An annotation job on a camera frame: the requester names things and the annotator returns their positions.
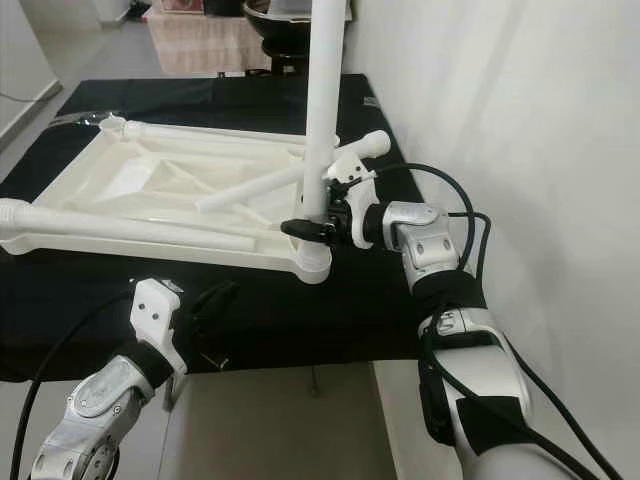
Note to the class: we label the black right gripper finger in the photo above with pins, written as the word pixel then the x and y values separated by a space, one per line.
pixel 305 230

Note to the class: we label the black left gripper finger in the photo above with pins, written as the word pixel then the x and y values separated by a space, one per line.
pixel 220 295

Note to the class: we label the white plastic table top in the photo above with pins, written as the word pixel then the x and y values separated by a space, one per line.
pixel 150 190

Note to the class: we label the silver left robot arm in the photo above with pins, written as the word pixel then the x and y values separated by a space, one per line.
pixel 95 420

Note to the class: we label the black tablecloth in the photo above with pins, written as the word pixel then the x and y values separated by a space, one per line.
pixel 120 310

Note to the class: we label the small grey tape patch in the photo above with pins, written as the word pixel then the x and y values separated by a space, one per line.
pixel 372 102

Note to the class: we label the clear plastic container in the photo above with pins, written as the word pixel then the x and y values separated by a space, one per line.
pixel 290 5

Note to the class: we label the clear tape strip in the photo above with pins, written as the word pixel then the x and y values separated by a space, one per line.
pixel 75 120

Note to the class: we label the black bag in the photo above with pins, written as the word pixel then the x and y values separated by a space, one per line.
pixel 225 5

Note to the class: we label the red food poster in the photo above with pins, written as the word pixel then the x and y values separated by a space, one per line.
pixel 180 4

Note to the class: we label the small black floor object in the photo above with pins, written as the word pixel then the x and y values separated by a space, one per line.
pixel 135 12

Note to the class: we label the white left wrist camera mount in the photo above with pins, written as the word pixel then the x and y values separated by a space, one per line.
pixel 155 315

